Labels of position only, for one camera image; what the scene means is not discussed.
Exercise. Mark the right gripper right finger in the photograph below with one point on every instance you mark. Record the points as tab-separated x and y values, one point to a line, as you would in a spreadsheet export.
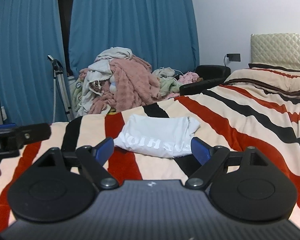
214	161

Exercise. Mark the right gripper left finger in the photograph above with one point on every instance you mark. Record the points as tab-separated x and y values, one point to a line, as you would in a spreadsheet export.
90	163

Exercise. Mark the white printed t-shirt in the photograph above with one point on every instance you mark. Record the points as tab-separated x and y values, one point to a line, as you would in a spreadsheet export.
158	137

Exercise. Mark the striped red black cream blanket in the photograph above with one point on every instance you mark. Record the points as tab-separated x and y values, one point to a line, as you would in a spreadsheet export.
235	116

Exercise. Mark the black armchair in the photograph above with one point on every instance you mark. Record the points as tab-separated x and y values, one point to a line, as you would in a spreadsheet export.
212	76

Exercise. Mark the pale green printed garment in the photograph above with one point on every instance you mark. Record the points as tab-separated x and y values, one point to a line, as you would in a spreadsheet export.
168	85

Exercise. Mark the pink fuzzy blanket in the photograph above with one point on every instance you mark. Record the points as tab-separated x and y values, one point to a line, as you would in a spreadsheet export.
132	85

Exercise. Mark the silver tripod stand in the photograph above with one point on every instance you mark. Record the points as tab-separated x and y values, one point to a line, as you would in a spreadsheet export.
59	85

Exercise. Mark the cream white crumpled garment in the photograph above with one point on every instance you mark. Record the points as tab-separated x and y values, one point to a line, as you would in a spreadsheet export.
97	72

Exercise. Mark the striped pillow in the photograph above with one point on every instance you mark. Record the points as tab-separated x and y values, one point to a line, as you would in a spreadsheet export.
275	79

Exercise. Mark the beige quilted headboard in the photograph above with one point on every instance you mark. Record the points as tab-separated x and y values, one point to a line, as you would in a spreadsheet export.
278	49

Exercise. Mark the black wall socket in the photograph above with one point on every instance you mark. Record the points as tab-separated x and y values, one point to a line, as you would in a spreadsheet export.
232	57

